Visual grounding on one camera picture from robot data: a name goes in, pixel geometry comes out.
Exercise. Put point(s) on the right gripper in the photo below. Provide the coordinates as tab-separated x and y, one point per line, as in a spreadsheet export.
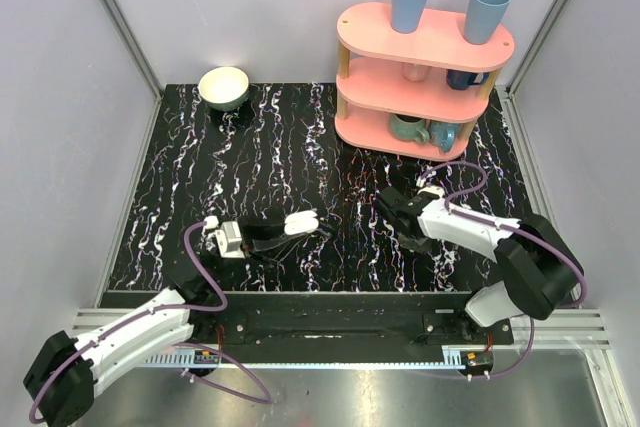
419	246

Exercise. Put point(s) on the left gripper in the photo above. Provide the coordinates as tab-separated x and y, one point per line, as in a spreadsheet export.
248	238

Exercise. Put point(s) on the white earbud charging case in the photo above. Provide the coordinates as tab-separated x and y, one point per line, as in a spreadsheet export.
302	222

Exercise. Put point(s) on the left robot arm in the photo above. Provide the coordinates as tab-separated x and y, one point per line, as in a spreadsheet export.
69	373

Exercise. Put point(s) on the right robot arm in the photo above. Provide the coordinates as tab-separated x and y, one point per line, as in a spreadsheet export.
537	269

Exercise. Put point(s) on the teal glazed mug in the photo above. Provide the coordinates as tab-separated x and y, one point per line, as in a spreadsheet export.
409	129

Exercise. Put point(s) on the black marble mat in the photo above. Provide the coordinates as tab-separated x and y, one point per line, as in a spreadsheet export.
280	154

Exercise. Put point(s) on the light blue butterfly mug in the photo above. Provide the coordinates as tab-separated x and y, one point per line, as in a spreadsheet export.
443	135

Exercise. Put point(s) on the pink three-tier shelf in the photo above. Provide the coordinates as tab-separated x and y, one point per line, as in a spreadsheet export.
370	85

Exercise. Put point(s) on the pink mug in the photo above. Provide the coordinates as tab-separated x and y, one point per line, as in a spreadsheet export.
415	72

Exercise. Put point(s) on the dark blue mug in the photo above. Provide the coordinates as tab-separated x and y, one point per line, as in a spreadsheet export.
462	80

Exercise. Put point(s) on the green white bowl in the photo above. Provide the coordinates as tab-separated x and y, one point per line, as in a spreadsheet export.
224	88

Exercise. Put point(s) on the right blue tumbler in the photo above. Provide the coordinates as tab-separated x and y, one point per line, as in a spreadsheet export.
482	19

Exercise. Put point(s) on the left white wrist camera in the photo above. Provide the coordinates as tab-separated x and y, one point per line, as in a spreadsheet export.
228	237

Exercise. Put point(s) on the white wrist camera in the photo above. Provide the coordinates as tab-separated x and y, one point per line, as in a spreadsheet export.
433	191
228	237

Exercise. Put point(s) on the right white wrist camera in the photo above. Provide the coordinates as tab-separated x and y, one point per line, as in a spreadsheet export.
433	191

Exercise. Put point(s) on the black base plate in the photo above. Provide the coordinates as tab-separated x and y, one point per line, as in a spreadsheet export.
433	318

